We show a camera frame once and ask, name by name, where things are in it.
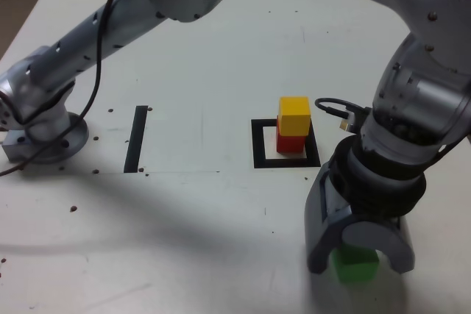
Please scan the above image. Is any black tape strip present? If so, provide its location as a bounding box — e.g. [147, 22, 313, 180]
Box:
[123, 105, 149, 174]

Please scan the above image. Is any yellow cube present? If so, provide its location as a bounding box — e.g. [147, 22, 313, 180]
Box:
[276, 96, 312, 137]

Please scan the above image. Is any green cube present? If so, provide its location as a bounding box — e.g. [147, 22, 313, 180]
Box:
[330, 243, 380, 284]

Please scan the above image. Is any red cube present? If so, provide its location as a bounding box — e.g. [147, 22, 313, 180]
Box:
[275, 115, 307, 154]

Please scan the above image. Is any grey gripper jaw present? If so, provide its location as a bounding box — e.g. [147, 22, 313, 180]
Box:
[341, 217, 417, 275]
[303, 161, 355, 274]

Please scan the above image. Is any black tape square outline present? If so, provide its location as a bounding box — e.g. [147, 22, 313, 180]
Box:
[250, 118, 322, 170]

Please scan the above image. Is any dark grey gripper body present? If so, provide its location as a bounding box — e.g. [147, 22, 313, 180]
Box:
[322, 172, 355, 224]

